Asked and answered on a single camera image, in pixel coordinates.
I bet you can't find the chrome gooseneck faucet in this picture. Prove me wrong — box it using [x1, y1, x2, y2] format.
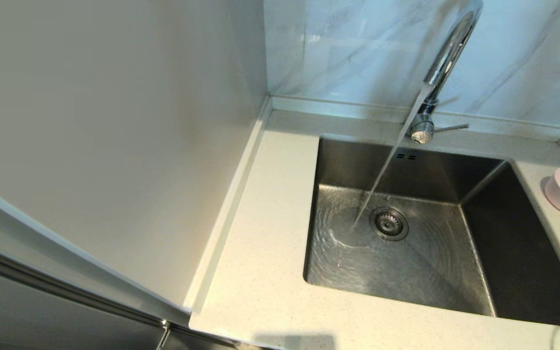
[409, 0, 484, 145]

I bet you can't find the stainless steel sink basin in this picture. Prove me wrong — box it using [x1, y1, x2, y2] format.
[303, 137, 560, 327]

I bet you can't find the round metal drain strainer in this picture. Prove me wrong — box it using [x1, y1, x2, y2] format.
[370, 207, 409, 242]

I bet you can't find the white cabinet side panel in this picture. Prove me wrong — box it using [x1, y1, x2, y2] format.
[0, 0, 272, 327]

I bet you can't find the grey steel appliance front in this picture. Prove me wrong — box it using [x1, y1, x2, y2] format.
[0, 238, 242, 350]

